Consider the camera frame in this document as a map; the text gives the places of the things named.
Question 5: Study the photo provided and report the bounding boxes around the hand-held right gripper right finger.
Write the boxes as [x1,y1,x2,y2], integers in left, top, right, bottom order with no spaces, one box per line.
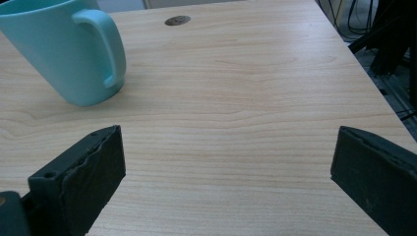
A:
[329,125,417,236]

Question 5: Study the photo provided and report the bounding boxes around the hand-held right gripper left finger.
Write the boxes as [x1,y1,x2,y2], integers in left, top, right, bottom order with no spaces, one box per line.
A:
[28,124,127,236]

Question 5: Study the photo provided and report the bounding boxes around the light blue mug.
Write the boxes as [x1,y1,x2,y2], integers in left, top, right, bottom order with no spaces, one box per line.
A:
[0,0,127,107]

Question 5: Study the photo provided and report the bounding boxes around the black metal stand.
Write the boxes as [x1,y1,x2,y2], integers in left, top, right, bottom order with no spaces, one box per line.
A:
[347,0,417,109]

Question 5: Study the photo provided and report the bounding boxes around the round metal table insert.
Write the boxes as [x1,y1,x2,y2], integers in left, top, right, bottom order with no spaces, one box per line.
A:
[164,15,192,27]

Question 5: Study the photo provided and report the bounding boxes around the black cables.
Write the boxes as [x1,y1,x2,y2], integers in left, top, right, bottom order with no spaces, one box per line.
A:
[317,0,382,40]

